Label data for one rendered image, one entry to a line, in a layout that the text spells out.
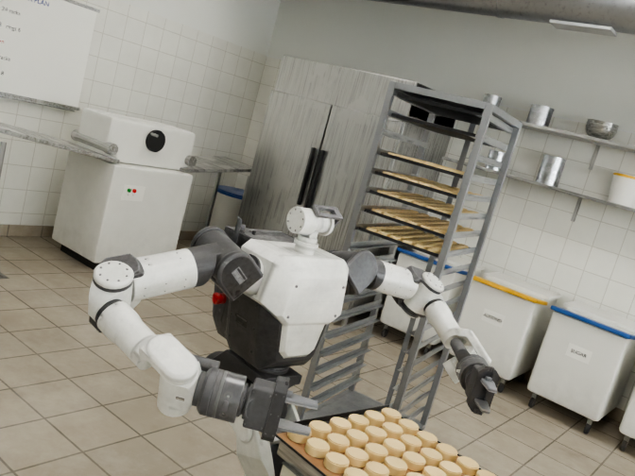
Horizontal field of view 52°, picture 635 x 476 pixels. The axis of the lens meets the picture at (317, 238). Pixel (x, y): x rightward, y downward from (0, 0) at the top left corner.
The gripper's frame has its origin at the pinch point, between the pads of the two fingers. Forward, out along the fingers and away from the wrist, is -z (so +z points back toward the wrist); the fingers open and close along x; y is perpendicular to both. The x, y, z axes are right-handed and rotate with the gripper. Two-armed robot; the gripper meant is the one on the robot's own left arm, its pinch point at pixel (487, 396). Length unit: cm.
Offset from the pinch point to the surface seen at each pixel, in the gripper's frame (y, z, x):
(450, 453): -8.2, -13.1, -10.7
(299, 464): -41, -23, -17
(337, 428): -34.3, -14.2, -11.2
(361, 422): -28.8, -9.3, -10.6
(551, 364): 136, 290, -67
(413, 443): -16.8, -12.9, -10.6
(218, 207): -148, 504, -57
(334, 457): -35.1, -28.7, -10.6
